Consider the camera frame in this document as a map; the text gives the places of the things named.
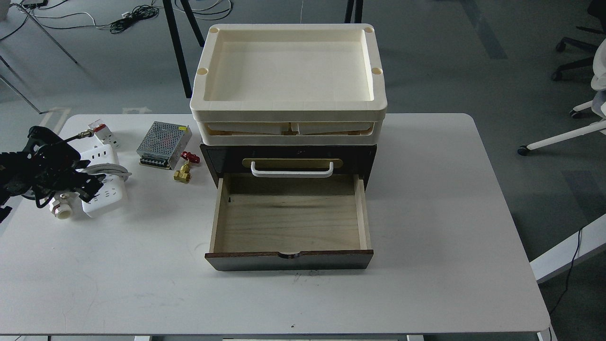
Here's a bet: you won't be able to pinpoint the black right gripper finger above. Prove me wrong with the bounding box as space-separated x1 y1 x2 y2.
66 186 95 203

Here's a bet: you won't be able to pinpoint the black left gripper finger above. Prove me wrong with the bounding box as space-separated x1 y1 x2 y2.
71 173 106 190

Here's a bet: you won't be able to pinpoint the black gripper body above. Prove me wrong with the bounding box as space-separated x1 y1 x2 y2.
20 126 82 199

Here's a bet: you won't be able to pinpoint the white power strip with cable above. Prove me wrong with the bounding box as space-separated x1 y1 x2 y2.
81 144 131 218

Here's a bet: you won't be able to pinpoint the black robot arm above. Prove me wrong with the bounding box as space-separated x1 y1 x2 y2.
0 126 105 220

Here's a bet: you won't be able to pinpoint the white plastic pipe union fitting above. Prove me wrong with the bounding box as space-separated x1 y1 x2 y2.
48 193 73 220

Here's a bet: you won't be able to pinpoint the small white red socket adapter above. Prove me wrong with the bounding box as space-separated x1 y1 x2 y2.
88 119 120 148

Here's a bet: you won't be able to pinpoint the metal mesh power supply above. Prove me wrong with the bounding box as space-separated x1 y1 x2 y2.
137 121 192 170

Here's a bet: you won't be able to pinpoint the grey metal tripod legs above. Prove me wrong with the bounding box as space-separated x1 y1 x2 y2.
1 0 79 115

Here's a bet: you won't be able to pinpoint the open wooden drawer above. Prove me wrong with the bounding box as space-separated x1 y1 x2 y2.
205 173 374 271

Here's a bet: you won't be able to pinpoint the cream plastic tray top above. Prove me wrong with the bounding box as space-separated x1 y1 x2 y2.
190 24 388 145

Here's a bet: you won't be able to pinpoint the white desk edge right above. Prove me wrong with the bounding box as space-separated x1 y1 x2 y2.
530 215 606 283

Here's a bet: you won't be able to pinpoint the white office chair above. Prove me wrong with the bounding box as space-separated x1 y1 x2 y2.
517 41 606 156

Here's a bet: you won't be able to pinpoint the black office chair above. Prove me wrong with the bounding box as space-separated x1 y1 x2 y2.
551 0 606 81

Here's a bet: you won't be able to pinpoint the brass valve red handle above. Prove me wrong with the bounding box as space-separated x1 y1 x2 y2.
173 151 200 184

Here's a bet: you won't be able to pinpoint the white drawer handle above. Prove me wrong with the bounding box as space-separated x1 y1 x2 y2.
250 161 335 179

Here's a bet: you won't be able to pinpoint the black cable bundle on floor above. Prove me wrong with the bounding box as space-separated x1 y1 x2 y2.
109 4 160 34

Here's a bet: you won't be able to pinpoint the black cable hanging right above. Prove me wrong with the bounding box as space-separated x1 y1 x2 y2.
549 228 584 316

